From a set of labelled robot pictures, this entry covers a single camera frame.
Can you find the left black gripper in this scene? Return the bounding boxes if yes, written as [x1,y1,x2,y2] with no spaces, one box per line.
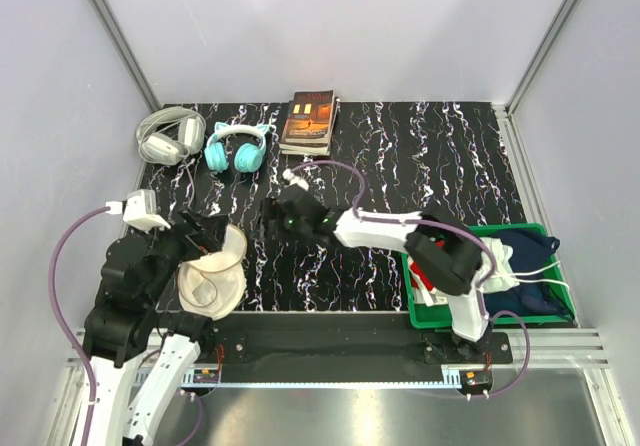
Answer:
[134,203,229,302]

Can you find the white mesh laundry bag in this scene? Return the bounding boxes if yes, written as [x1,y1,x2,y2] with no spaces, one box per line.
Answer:
[177,224,248,321]

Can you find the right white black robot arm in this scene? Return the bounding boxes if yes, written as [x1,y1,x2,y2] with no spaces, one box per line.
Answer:
[259,185,496,363]

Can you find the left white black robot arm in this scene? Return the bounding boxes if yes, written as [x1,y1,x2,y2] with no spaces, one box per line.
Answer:
[73,209,228,445]

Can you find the teal cat-ear headphones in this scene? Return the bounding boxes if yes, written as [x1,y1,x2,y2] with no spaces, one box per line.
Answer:
[203,121,274,173]

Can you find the dark cover book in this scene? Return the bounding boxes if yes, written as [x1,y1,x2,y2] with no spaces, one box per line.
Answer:
[279,90,337,149]

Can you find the white grey headphones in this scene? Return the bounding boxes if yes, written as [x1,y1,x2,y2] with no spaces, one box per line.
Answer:
[135,106,206,166]

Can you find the red garment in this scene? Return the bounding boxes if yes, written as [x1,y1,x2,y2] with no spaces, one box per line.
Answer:
[408,257,440,296]

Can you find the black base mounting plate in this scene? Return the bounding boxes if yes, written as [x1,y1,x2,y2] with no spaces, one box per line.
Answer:
[211,312,514,385]

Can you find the green plastic bin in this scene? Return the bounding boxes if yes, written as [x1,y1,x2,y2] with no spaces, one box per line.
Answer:
[401,222,575,329]

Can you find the white garment in bin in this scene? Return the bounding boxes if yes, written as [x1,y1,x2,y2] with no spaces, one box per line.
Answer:
[481,237,519,294]

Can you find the navy blue garment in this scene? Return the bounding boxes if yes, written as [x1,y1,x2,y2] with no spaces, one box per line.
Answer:
[484,228,574,320]

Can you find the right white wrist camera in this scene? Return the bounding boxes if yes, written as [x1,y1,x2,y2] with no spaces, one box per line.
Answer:
[282,169,309,191]

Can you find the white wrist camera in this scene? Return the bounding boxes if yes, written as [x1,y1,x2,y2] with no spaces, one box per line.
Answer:
[282,169,309,191]
[123,189,171,233]

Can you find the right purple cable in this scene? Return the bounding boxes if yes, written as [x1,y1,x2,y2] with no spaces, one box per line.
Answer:
[292,160,531,400]

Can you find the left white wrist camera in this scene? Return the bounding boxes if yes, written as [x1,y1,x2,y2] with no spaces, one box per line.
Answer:
[123,189,171,233]

